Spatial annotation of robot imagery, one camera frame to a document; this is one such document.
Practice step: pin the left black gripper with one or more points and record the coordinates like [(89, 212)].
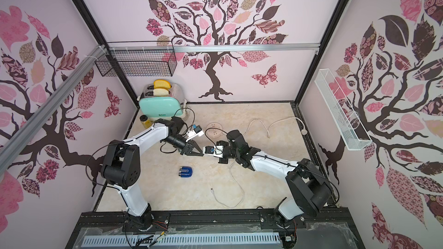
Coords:
[(188, 152)]

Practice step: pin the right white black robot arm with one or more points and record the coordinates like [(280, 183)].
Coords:
[(310, 190)]

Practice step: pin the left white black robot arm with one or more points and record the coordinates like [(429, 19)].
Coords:
[(122, 166)]

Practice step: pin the round pink power strip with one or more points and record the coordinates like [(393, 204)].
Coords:
[(214, 130)]

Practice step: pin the mint green toaster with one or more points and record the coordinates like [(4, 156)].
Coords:
[(156, 107)]

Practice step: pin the yellow juice bottle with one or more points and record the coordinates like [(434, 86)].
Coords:
[(145, 121)]

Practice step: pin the pale bread slice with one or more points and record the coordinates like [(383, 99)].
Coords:
[(161, 92)]

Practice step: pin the yellow bread slice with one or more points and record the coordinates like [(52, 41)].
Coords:
[(163, 84)]

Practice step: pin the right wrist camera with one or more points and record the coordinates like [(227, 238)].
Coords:
[(208, 151)]

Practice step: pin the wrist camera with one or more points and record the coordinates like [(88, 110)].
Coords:
[(208, 151), (195, 131)]

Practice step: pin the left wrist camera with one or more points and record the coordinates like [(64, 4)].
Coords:
[(195, 131)]

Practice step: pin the black wire wall basket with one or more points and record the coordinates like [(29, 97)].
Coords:
[(138, 61)]

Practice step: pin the white slotted cable duct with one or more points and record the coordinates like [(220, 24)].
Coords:
[(132, 241)]

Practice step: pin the back aluminium rail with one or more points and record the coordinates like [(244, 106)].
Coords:
[(221, 48)]

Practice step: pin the aluminium rail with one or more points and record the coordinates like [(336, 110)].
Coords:
[(221, 48), (21, 139)]

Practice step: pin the white wire wall basket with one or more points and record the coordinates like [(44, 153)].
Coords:
[(345, 116)]

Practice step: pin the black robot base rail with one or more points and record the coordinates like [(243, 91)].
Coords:
[(333, 228)]

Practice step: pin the left aluminium rail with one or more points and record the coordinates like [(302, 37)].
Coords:
[(21, 139)]

